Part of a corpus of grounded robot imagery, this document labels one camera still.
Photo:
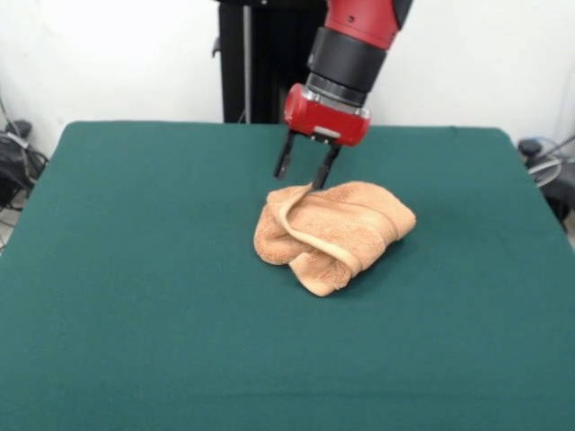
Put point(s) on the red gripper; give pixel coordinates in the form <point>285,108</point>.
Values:
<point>323,121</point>

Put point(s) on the peach terry towel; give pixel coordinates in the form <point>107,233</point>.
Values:
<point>341,224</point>

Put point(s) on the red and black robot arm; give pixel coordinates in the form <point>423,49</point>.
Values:
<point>355,45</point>

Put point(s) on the dark green table cloth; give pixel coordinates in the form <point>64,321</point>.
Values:
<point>135,269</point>

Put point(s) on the black stand base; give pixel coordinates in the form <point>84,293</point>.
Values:
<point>19,127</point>
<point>530,146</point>

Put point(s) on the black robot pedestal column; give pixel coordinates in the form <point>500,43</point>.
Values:
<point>265,63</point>

